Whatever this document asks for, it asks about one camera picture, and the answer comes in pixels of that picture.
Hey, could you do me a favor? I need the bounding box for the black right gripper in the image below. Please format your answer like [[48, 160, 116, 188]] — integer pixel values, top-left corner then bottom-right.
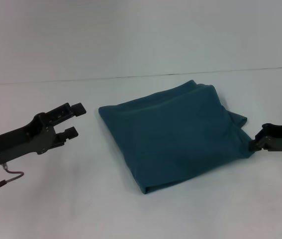
[[248, 121, 282, 155]]

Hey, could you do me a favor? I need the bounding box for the teal t-shirt with white print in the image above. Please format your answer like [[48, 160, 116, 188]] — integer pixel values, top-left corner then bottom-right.
[[98, 79, 257, 196]]

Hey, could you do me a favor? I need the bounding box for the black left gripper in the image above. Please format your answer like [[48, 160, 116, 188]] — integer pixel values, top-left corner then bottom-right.
[[0, 102, 87, 160]]

